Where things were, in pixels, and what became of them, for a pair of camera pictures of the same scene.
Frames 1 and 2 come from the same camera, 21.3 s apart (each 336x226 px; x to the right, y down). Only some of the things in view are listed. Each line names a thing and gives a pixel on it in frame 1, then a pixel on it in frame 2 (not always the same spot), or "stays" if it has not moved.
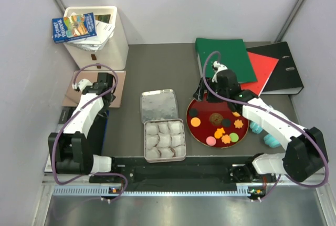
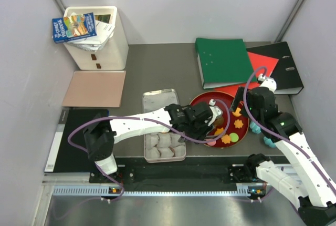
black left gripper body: (107, 104) to (198, 131)
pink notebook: (72, 95) stays
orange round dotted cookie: (235, 114) stays
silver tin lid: (159, 104) stays
